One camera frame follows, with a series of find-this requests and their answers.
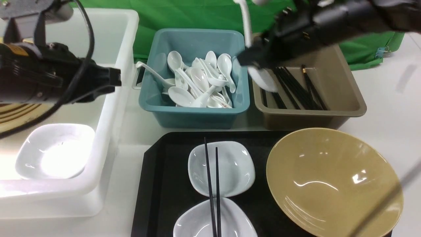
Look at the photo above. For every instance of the green cloth backdrop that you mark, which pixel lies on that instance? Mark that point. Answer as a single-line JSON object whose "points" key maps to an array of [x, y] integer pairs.
{"points": [[360, 53]]}

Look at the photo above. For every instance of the large yellow noodle bowl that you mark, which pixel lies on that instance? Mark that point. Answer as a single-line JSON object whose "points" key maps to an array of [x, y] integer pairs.
{"points": [[327, 181]]}

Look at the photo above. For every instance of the brown plastic chopstick bin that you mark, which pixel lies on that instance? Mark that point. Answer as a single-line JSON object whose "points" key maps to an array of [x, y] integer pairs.
{"points": [[333, 80]]}

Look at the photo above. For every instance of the black plastic serving tray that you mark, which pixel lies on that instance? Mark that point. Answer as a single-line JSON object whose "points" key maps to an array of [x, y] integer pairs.
{"points": [[165, 190]]}

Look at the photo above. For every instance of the blue binder clip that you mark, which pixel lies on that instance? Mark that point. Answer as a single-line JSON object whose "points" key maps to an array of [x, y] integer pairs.
{"points": [[383, 52]]}

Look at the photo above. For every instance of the pile of white spoons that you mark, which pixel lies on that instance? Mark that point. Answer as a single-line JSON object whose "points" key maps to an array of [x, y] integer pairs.
{"points": [[203, 84]]}

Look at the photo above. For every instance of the white translucent plastic tub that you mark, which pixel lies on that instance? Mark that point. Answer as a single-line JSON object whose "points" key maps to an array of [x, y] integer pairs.
{"points": [[84, 195]]}

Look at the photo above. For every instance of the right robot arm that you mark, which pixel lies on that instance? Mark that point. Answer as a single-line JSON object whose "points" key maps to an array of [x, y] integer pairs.
{"points": [[348, 19]]}

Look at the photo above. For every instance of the black chopstick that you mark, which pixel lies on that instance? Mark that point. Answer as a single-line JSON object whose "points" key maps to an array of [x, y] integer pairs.
{"points": [[218, 208], [213, 221]]}

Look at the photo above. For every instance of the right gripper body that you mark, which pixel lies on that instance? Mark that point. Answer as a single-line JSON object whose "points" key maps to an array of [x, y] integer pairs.
{"points": [[294, 33]]}

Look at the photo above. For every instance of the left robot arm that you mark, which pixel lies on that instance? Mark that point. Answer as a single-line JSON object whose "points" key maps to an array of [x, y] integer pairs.
{"points": [[26, 20]]}

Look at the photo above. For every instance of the teal plastic spoon bin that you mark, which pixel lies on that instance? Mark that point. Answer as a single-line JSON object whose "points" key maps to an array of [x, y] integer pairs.
{"points": [[191, 44]]}

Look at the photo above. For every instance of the white dish in tub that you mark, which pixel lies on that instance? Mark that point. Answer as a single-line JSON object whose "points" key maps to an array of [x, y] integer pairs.
{"points": [[55, 151]]}

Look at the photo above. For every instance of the white square dish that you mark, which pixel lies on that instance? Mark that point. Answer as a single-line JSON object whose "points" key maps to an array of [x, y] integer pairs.
{"points": [[196, 222], [236, 168]]}

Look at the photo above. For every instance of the white ceramic soup spoon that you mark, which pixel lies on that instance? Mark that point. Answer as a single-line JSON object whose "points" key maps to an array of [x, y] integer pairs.
{"points": [[260, 76]]}

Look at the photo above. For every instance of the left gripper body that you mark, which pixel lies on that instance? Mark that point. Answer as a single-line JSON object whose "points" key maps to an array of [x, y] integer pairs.
{"points": [[41, 74]]}

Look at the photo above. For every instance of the stack of yellow bowls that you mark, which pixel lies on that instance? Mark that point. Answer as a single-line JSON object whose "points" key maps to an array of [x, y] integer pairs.
{"points": [[14, 115]]}

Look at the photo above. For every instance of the pile of black chopsticks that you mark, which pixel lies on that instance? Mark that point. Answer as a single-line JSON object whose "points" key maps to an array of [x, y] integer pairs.
{"points": [[302, 98]]}

